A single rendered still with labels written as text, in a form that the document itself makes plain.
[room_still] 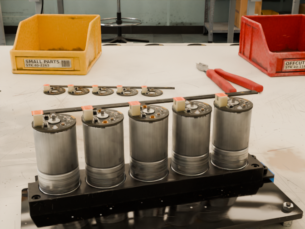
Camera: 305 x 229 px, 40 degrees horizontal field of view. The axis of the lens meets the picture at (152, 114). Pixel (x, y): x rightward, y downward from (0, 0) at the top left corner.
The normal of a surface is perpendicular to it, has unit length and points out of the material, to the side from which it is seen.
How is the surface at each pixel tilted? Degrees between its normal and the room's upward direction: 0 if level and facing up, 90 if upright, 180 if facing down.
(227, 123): 90
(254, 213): 0
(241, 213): 0
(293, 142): 0
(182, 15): 90
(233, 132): 90
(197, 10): 90
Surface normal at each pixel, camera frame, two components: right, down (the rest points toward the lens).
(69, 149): 0.74, 0.25
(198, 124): 0.22, 0.36
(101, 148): -0.04, 0.37
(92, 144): -0.37, 0.35
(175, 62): 0.00, -0.93
